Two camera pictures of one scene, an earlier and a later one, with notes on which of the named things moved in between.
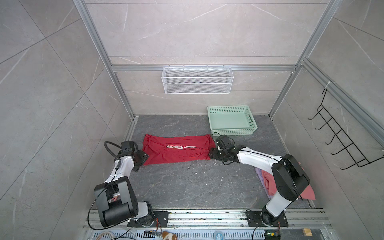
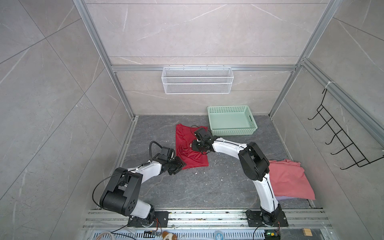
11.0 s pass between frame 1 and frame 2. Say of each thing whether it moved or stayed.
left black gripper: moved
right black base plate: stayed
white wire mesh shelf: stayed
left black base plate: stayed
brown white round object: stayed
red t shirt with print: moved
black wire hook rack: stayed
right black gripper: moved
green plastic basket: stayed
